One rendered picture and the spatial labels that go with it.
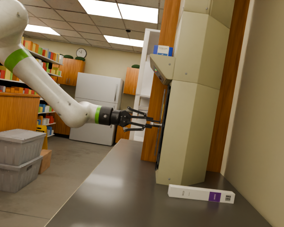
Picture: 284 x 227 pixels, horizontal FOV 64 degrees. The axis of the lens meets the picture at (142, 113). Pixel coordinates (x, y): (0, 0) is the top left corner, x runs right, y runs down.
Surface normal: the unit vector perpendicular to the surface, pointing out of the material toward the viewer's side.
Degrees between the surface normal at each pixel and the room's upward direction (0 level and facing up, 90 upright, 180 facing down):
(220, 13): 90
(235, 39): 90
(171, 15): 90
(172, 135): 90
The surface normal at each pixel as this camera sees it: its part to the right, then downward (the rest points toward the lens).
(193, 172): 0.67, 0.14
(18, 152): -0.06, 0.14
